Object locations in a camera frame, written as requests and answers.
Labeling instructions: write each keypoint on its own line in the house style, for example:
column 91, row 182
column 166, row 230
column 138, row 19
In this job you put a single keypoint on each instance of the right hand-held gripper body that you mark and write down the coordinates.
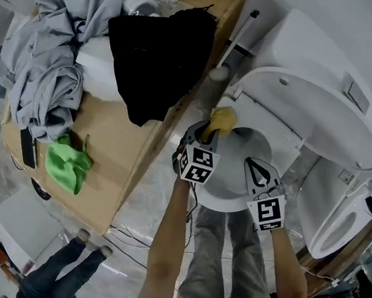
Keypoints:
column 268, row 210

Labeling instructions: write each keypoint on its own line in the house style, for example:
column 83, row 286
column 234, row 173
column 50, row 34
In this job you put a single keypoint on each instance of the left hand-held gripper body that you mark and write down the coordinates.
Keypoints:
column 196, row 164

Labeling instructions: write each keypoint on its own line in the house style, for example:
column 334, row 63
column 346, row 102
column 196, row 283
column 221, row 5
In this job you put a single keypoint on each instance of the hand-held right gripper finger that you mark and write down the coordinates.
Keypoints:
column 250, row 181
column 272, row 175

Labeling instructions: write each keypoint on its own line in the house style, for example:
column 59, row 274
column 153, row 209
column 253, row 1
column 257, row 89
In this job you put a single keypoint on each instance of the yellow cloth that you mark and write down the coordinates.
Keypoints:
column 223, row 120

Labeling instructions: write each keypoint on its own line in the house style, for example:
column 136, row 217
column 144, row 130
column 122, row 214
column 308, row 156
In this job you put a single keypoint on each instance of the person's right forearm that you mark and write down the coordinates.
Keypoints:
column 287, row 260

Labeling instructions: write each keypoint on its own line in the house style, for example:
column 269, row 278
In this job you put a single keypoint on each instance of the person's left forearm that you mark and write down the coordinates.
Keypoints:
column 164, row 247

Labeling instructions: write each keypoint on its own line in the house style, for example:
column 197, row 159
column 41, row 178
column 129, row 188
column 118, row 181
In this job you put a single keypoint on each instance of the white smart toilet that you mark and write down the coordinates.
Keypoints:
column 325, row 196

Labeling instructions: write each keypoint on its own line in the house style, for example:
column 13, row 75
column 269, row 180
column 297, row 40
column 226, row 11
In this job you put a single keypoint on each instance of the white toilet lid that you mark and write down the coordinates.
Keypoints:
column 318, row 113

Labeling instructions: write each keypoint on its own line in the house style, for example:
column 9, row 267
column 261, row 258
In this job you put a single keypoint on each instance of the white toilet body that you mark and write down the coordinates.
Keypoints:
column 328, row 48

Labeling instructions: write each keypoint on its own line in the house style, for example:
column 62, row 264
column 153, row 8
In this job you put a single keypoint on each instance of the black cloth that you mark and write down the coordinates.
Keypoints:
column 163, row 64

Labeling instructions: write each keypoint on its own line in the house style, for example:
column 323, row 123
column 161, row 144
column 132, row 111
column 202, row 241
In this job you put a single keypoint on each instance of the person's grey trousers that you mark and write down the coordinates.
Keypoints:
column 213, row 269

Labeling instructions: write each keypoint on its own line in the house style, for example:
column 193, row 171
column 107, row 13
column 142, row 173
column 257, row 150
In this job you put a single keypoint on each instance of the large cardboard box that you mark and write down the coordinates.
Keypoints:
column 112, row 146

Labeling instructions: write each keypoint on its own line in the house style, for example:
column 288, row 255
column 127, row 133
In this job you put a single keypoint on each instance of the dark wooden platform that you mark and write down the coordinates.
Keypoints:
column 348, row 253

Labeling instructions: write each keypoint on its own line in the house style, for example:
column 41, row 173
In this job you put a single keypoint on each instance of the white angled pipe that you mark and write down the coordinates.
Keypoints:
column 238, row 37

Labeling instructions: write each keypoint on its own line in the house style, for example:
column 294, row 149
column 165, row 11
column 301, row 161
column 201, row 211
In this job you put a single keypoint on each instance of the white foam bag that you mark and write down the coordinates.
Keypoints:
column 96, row 68

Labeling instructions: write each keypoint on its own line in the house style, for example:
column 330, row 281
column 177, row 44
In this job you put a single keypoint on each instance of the chrome flush button plate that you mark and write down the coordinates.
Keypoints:
column 356, row 93

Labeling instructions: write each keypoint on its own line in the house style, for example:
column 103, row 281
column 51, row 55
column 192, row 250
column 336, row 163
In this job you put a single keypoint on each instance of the green cloth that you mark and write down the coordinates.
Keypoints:
column 64, row 162

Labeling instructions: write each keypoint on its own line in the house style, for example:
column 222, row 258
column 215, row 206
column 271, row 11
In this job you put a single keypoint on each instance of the white plastic pipe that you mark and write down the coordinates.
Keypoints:
column 143, row 8

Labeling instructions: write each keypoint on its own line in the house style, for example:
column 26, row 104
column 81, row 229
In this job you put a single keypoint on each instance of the pile of grey clothes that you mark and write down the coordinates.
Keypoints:
column 47, row 77

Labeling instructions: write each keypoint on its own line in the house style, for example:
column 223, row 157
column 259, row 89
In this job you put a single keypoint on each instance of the black smartphone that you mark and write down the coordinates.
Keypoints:
column 28, row 149

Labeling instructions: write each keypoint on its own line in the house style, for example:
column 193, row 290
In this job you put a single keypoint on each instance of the white cabinet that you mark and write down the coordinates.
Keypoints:
column 24, row 227

